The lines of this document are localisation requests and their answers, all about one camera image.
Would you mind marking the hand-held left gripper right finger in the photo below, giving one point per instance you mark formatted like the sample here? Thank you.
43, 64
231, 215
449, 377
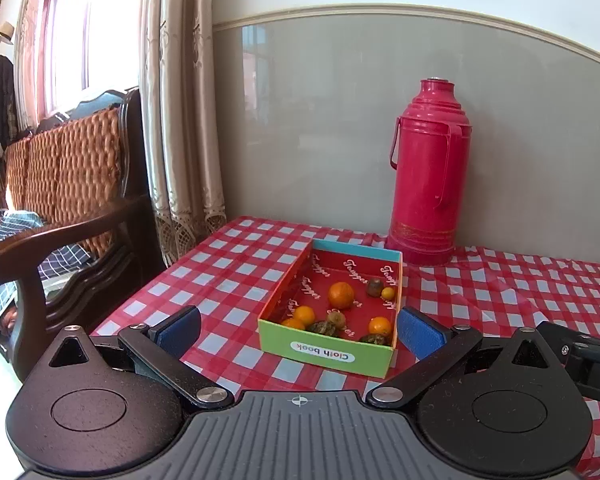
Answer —
420, 332

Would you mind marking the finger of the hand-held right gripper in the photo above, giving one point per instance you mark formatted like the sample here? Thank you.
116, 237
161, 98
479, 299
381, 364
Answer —
555, 335

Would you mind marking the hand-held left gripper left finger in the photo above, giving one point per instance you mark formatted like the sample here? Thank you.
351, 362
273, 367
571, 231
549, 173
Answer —
180, 330

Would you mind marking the small yellow fruit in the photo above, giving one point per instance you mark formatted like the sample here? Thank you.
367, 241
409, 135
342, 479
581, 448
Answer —
388, 293

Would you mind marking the brown round fruit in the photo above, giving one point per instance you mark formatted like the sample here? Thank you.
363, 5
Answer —
375, 287

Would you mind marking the small tan fruit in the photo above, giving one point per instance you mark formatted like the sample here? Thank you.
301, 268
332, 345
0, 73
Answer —
336, 317

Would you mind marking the orange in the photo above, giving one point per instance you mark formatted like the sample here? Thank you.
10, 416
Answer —
305, 314
291, 324
341, 295
380, 326

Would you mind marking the colourful cardboard box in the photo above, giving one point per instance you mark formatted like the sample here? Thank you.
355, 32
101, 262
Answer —
330, 272

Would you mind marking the dark brown wrinkled fruit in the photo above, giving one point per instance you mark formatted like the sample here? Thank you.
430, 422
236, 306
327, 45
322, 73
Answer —
373, 340
321, 329

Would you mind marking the red checked tablecloth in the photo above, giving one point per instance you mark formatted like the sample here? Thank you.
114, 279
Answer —
220, 270

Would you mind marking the red thermos flask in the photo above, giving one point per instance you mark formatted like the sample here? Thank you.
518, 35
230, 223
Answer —
425, 185

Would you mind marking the wooden wicker bench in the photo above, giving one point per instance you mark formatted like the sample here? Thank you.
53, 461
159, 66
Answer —
135, 150

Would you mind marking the brown woven chair cushion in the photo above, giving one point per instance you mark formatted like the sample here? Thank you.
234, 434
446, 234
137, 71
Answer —
70, 170

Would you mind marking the blue plaid cloth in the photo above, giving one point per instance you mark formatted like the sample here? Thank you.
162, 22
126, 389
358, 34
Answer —
10, 222

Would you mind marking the beige embroidered curtain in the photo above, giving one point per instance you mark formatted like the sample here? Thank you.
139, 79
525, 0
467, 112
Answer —
180, 110

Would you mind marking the beige brimmed hat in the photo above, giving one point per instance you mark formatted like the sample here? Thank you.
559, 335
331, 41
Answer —
4, 32

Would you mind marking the window with red frame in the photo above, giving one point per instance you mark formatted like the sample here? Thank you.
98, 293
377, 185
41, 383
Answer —
70, 35

